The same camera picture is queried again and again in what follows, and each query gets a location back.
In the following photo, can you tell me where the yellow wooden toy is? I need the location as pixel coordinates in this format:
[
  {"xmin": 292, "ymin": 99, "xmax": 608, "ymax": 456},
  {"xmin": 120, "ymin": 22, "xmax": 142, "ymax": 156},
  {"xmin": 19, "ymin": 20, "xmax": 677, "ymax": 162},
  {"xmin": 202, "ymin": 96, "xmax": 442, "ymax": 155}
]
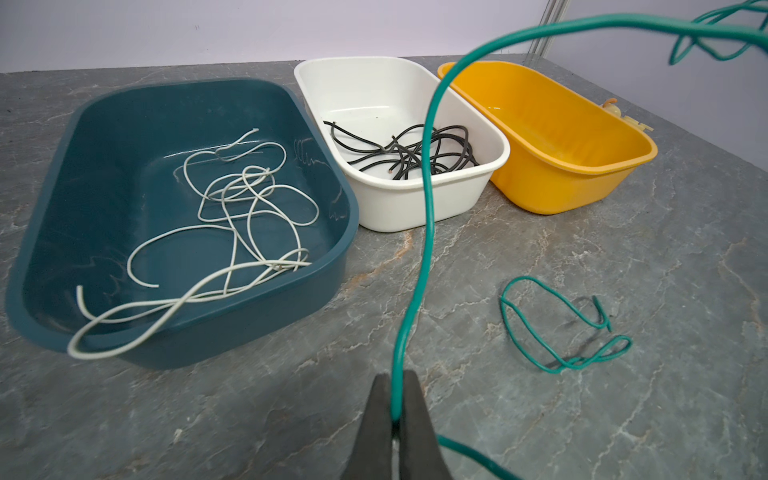
[{"xmin": 602, "ymin": 98, "xmax": 653, "ymax": 132}]

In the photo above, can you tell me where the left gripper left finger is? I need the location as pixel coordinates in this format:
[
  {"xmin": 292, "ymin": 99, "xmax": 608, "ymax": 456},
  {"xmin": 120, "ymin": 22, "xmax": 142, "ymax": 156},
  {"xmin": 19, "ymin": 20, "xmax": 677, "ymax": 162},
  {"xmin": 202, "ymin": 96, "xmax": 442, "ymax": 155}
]
[{"xmin": 341, "ymin": 373, "xmax": 393, "ymax": 480}]

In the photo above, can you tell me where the yellow plastic bin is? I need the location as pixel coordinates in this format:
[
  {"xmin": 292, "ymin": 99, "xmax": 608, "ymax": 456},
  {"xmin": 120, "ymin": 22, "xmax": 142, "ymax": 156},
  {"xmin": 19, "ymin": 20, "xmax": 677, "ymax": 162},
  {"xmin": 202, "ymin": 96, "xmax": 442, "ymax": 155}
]
[{"xmin": 451, "ymin": 61, "xmax": 658, "ymax": 215}]

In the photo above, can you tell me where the teal plastic bin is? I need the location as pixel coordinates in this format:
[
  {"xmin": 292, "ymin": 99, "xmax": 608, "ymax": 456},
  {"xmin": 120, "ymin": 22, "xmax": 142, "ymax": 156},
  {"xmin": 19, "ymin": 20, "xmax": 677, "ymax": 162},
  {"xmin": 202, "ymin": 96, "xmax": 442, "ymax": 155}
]
[{"xmin": 5, "ymin": 79, "xmax": 359, "ymax": 370}]

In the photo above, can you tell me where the black cable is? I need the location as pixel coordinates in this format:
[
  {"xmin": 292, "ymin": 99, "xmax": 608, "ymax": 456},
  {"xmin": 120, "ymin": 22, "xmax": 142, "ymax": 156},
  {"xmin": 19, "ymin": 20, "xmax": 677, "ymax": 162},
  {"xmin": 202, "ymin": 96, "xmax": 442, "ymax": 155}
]
[
  {"xmin": 322, "ymin": 119, "xmax": 397, "ymax": 169},
  {"xmin": 347, "ymin": 122, "xmax": 481, "ymax": 181},
  {"xmin": 353, "ymin": 128, "xmax": 475, "ymax": 181}
]

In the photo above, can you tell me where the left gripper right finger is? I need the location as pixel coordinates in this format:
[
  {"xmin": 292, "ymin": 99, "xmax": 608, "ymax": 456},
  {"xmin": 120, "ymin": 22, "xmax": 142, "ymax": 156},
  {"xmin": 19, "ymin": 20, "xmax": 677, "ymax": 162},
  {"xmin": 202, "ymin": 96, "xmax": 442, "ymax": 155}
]
[{"xmin": 398, "ymin": 370, "xmax": 452, "ymax": 480}]

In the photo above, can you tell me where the white plastic bin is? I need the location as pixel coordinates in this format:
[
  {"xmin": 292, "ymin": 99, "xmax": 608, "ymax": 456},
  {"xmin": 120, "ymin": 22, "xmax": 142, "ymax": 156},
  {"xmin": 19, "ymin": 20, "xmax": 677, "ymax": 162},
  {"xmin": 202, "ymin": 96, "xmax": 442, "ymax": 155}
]
[{"xmin": 294, "ymin": 56, "xmax": 510, "ymax": 233}]

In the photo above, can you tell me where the cable pile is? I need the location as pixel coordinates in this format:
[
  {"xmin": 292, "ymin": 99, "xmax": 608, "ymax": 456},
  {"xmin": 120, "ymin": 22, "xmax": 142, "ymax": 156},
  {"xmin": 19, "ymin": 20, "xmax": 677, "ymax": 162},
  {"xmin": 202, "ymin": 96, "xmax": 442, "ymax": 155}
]
[{"xmin": 389, "ymin": 0, "xmax": 768, "ymax": 480}]

